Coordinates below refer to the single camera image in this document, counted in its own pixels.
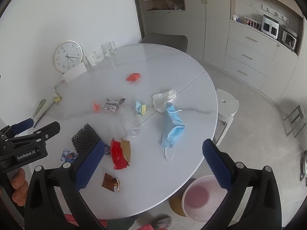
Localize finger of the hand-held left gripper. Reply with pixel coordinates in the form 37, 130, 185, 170
12, 118, 34, 135
33, 121, 60, 143

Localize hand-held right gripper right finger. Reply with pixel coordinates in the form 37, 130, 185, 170
198, 138, 282, 230

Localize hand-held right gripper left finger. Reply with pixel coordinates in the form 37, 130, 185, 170
24, 140, 106, 230

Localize black ribbed foam piece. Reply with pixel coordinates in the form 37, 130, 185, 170
71, 123, 101, 153

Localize red foil wrapper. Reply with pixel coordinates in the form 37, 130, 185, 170
110, 138, 129, 171

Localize white slotted waste bin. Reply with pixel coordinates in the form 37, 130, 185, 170
182, 175, 231, 222

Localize gold brown wrapper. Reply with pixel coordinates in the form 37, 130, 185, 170
120, 138, 132, 166

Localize clear plastic cup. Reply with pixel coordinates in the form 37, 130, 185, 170
119, 103, 142, 138

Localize blue face mask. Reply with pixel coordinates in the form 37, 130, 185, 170
161, 102, 187, 161

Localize black and white wrapper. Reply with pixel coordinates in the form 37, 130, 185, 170
102, 98, 126, 113

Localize yellow and blue wrapper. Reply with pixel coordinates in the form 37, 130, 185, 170
135, 101, 147, 117

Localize white plastic bag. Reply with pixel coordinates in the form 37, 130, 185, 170
152, 90, 177, 113

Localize person's left hand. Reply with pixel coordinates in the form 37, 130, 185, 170
11, 168, 29, 207

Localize small colourful picture wrapper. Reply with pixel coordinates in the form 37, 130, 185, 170
60, 148, 79, 163

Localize brown foil wrapper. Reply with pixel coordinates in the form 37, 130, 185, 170
102, 172, 121, 193

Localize brown round stand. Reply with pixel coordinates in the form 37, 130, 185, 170
168, 178, 192, 217

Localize pink floral robe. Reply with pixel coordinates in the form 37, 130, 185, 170
64, 214, 107, 230

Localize white card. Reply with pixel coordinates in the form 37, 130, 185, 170
63, 63, 87, 83

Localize white plastic stool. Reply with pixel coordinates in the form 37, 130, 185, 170
214, 89, 240, 145

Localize grey quilted trousers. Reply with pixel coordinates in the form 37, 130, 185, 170
106, 217, 142, 230

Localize grey slipper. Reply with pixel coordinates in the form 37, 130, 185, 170
152, 216, 173, 230

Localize white mug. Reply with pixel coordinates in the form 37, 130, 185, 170
86, 53, 98, 67

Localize grey wheeled exercise device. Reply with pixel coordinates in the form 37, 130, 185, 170
299, 150, 307, 185

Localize grey metal stool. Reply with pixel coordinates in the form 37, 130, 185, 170
281, 105, 306, 138

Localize beige drawer cabinet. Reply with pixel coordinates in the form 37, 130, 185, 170
223, 20, 279, 90

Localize grey upholstered chair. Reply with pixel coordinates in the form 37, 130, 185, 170
140, 33, 188, 53

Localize silver toaster oven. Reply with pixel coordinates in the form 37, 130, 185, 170
280, 27, 298, 51

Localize beige tall cabinet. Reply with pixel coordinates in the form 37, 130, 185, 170
133, 0, 231, 63

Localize white countertop oven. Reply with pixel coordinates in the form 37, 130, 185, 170
261, 14, 281, 39

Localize round white wall clock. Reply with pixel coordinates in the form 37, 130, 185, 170
53, 41, 83, 74

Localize white wire basket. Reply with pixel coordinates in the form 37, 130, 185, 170
243, 17, 262, 30

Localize white wall rack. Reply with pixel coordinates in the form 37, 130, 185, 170
261, 5, 291, 23

